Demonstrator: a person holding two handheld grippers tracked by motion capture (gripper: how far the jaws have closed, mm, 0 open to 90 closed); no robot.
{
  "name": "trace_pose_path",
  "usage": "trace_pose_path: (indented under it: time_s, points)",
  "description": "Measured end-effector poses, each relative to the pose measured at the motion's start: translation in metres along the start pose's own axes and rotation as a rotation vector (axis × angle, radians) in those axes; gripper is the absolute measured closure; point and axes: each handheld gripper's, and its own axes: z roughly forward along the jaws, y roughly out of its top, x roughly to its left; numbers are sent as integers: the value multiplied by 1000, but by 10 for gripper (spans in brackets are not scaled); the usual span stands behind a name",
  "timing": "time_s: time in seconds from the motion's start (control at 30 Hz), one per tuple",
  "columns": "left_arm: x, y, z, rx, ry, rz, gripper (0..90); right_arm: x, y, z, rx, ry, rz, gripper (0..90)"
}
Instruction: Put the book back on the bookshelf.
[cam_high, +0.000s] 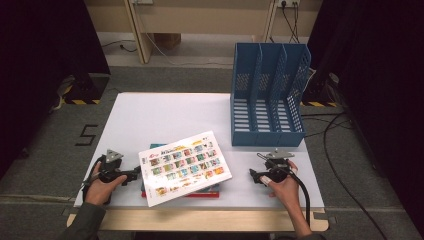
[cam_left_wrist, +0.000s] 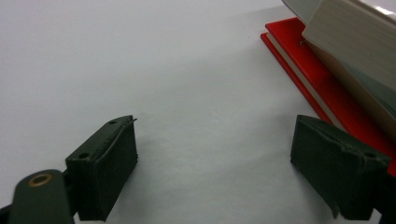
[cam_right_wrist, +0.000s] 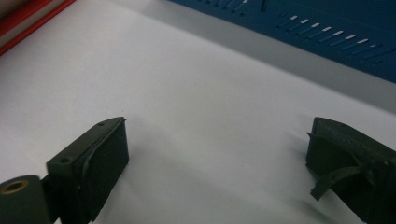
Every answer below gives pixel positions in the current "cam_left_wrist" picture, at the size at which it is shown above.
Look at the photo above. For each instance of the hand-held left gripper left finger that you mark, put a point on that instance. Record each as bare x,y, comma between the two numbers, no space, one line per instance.
102,168

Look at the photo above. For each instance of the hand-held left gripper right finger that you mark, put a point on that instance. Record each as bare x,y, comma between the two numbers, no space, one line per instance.
336,168

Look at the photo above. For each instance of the teal book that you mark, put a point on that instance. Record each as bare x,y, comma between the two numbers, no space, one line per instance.
379,90

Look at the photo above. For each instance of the white book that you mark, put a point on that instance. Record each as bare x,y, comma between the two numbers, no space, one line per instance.
351,37

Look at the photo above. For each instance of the red book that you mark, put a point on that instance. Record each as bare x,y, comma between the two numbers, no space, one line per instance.
311,71

